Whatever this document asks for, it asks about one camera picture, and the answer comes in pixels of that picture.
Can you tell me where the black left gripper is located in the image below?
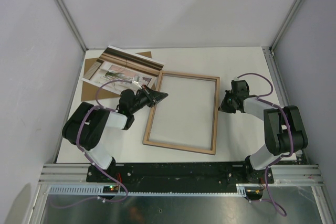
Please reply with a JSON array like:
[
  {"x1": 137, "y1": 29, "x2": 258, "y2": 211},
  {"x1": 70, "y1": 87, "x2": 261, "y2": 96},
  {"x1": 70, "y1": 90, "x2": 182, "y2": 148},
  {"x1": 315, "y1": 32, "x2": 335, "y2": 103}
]
[{"x1": 130, "y1": 84, "x2": 168, "y2": 114}]

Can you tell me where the blue wooden picture frame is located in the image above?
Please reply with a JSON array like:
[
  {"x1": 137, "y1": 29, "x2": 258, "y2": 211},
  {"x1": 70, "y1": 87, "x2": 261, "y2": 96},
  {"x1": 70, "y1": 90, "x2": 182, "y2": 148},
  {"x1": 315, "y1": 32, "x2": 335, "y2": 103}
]
[{"x1": 142, "y1": 70, "x2": 221, "y2": 156}]

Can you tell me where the clear acrylic sheet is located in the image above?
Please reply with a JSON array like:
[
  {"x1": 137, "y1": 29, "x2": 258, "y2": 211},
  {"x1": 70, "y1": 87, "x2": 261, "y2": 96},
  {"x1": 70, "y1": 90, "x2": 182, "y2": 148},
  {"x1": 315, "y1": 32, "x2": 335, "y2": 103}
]
[{"x1": 149, "y1": 74, "x2": 217, "y2": 150}]

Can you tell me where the printed interior photo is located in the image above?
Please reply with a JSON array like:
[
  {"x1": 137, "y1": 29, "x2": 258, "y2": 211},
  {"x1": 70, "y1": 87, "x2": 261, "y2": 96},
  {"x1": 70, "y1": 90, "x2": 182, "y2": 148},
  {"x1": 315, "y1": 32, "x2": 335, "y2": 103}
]
[{"x1": 82, "y1": 46, "x2": 164, "y2": 98}]

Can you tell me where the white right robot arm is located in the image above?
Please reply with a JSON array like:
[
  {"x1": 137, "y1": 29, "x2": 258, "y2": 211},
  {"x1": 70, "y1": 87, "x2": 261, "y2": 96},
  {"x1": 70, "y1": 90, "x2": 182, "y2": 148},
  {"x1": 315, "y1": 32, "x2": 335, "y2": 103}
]
[{"x1": 143, "y1": 79, "x2": 308, "y2": 183}]

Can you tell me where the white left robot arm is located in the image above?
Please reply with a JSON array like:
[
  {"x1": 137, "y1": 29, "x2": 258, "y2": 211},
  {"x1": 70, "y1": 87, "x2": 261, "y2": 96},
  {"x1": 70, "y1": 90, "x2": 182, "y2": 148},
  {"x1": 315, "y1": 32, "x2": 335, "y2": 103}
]
[{"x1": 62, "y1": 85, "x2": 169, "y2": 182}]

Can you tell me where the brown cardboard backing board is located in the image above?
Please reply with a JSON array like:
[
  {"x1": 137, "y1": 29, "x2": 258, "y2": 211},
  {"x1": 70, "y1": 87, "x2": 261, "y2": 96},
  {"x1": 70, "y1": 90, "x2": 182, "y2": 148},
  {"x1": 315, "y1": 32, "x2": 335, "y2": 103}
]
[{"x1": 81, "y1": 51, "x2": 153, "y2": 102}]

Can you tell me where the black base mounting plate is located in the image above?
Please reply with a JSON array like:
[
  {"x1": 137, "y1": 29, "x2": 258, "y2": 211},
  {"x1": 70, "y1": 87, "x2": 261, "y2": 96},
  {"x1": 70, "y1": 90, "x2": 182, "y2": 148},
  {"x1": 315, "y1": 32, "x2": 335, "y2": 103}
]
[{"x1": 86, "y1": 162, "x2": 274, "y2": 193}]

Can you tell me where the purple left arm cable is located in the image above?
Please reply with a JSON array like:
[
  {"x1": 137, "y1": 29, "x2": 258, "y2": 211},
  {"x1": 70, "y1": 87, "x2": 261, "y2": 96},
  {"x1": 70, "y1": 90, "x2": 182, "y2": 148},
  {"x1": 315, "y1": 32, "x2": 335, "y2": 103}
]
[{"x1": 77, "y1": 80, "x2": 134, "y2": 172}]

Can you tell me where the grey slotted cable duct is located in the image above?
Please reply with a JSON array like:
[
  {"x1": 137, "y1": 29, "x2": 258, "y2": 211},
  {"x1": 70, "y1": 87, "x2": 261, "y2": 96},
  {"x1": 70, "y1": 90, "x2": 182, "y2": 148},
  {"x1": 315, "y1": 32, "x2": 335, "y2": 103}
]
[{"x1": 48, "y1": 184, "x2": 262, "y2": 197}]

